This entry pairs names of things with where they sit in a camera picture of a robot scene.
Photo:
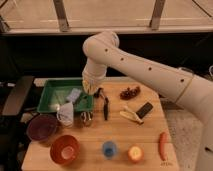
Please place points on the orange plastic bowl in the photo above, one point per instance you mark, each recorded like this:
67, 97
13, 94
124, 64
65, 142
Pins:
64, 150

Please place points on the dark purple bowl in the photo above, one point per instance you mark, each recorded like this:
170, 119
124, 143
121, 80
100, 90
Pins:
42, 127

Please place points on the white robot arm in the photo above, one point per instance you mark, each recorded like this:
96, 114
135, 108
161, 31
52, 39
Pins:
187, 90

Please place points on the yellow red apple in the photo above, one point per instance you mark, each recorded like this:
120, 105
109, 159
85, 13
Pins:
135, 154

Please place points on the orange carrot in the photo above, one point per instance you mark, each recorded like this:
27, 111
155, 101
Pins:
161, 147

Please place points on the green plastic tray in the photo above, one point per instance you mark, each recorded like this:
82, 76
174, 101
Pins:
55, 93

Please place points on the banana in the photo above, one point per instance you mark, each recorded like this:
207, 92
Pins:
128, 113

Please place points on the black chair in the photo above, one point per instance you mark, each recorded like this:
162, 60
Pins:
10, 125

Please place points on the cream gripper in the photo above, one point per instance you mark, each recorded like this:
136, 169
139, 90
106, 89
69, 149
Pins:
89, 87

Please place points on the blue sponge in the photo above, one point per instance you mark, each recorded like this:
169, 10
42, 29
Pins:
74, 95

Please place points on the blue plastic cup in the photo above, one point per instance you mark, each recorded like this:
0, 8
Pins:
109, 149

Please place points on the small metal cup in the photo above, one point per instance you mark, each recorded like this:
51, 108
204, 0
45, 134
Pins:
86, 118

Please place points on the bunch of red grapes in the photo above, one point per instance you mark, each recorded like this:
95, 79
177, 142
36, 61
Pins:
129, 93

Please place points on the black rectangular block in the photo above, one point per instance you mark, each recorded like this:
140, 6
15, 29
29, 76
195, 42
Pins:
145, 109

